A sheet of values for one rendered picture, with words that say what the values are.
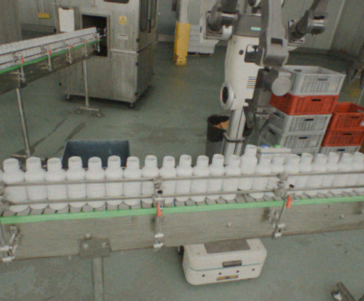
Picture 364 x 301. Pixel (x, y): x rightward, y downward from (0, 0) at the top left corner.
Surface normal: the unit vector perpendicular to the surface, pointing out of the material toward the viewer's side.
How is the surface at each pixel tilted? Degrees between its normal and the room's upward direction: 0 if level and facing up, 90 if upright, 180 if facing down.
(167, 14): 90
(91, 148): 90
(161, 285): 0
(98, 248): 90
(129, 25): 90
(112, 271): 0
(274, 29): 57
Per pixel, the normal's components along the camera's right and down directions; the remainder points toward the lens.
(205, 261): 0.19, -0.51
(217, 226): 0.21, 0.47
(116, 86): -0.10, 0.45
